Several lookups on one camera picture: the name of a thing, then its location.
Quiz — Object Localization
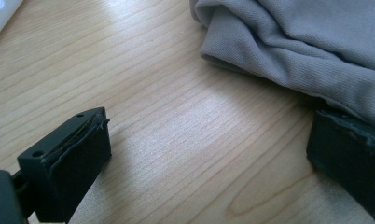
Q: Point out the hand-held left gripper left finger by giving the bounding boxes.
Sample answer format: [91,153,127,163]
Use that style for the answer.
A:
[17,106,113,224]

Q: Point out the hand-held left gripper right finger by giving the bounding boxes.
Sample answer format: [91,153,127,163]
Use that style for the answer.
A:
[306,106,375,224]

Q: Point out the grey cloth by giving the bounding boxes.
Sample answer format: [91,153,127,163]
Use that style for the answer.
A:
[188,0,375,132]

